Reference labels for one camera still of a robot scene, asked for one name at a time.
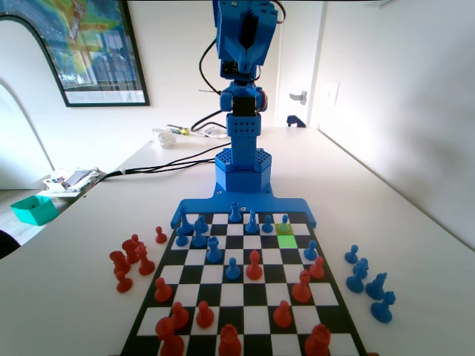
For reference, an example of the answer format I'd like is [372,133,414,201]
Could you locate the blue chess king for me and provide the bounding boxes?
[177,205,194,235]

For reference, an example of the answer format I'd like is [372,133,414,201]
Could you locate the blue chess rook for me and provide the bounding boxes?
[346,266,368,294]
[205,236,223,264]

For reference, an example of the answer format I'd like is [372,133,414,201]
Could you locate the red chess knight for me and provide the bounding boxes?
[121,239,144,265]
[108,250,131,276]

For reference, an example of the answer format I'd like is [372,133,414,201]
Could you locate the black and white chessboard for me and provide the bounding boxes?
[120,211,368,356]

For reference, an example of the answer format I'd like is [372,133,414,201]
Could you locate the red chess queen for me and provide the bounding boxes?
[217,323,243,356]

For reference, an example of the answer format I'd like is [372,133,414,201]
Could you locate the white door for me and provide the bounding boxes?
[276,0,327,129]

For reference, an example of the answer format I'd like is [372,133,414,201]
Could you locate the printed paper sheets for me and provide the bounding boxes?
[191,125,232,140]

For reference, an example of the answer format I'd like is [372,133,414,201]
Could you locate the yellow black screwdriver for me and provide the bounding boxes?
[165,124,194,136]

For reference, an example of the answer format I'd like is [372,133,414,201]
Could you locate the white crumpled wrapper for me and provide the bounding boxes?
[151,128,178,150]

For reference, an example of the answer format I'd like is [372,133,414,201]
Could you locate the framed map poster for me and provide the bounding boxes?
[0,0,151,108]

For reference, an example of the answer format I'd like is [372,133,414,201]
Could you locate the gray notebook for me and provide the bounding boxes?
[65,169,94,188]

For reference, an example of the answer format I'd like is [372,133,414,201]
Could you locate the white arched panel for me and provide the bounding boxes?
[0,14,71,190]

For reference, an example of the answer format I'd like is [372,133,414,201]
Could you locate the white paper stack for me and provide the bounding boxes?
[39,166,108,200]

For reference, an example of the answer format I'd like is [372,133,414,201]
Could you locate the teal plastic bin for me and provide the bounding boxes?
[10,195,60,226]

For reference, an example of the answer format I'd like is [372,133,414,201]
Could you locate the camera circuit board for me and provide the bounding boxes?
[221,59,258,81]

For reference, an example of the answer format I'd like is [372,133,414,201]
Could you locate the thin black curved cable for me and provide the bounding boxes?
[190,109,228,131]

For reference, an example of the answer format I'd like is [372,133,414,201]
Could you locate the blue base plate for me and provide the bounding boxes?
[170,181,318,229]

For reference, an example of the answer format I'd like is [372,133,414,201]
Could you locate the black table cable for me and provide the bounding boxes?
[92,155,220,183]
[92,143,233,183]

